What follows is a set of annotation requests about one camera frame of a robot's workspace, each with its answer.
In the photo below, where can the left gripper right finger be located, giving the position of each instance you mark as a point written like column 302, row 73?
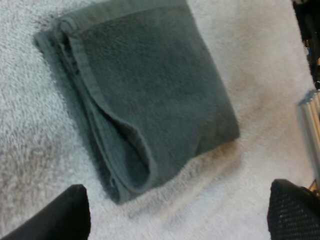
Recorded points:
column 292, row 212

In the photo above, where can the ribbed aluminium rail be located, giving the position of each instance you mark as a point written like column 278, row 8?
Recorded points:
column 311, row 130

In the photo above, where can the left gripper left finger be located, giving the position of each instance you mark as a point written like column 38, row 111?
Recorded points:
column 60, row 217

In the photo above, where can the folded grey-green towel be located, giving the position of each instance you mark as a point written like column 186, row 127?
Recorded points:
column 150, row 100

